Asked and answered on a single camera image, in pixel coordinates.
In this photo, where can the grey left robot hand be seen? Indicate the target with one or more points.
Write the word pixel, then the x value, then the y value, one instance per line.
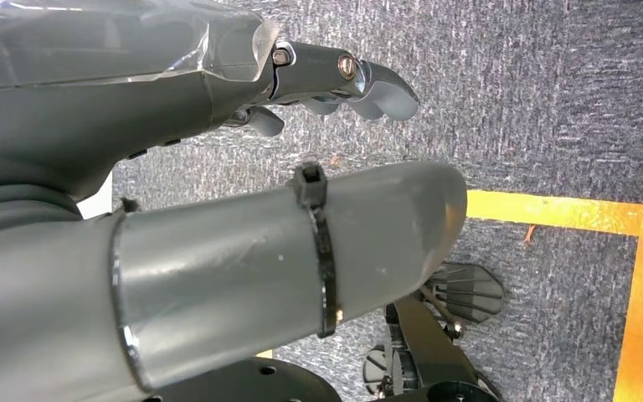
pixel 216 277

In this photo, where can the black round plate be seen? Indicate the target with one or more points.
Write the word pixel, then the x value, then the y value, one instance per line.
pixel 255 383

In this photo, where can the black zip tie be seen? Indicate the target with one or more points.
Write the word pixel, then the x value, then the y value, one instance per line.
pixel 310 183

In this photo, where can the black wheeled base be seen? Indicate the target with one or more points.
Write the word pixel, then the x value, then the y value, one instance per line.
pixel 427 355

